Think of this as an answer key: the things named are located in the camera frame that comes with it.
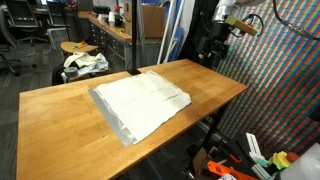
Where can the white cup stack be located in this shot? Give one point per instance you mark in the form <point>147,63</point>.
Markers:
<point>111,19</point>

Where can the white pipe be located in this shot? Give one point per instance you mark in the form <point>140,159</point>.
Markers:
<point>166,33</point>
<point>176,30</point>

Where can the yellow red small tool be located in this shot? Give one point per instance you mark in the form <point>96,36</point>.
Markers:
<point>80,44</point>

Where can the white cloth towel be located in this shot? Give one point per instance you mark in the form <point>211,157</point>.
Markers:
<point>143,103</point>

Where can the black camera stand pole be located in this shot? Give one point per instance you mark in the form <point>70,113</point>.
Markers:
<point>134,36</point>

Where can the crumpled white cloth pile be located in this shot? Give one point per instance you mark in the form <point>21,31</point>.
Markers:
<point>88,61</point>

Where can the orange black bar clamp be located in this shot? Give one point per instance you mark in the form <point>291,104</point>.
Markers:
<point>235,157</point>

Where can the white plastic bracket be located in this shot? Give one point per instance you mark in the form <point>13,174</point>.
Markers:
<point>255,146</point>

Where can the orange spirit level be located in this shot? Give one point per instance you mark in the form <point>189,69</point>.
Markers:
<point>230,171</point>

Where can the yellow green plastic part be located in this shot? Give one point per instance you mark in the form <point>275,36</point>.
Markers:
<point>279,160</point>

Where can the red cap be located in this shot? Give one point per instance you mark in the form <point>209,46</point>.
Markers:
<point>292,156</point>

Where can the red black bottle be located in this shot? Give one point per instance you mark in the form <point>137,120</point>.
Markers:
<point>118,15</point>

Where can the black office chair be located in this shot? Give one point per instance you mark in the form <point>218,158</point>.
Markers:
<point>56,16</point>
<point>8,40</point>
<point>23,16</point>

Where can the round wooden stool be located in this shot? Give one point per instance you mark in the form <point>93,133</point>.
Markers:
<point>78,49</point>

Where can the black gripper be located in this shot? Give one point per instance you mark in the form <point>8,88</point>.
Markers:
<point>216,46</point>

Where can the small open cardboard box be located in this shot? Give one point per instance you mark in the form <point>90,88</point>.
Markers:
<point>199,160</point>

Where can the grey duct tape roll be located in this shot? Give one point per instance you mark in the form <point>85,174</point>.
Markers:
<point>71,72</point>

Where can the black table leg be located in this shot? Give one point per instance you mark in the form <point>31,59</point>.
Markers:
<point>213,130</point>

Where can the blue board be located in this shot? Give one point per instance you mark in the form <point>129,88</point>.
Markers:
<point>178,43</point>

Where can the large cardboard box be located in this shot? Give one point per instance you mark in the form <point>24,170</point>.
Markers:
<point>150,20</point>

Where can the white plastic container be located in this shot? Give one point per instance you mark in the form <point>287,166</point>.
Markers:
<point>303,166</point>

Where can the olive wrist camera box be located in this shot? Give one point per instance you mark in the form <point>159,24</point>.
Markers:
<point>242,26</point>

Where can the silver ribbed rail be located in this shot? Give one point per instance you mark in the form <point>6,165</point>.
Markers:
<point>210,131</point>

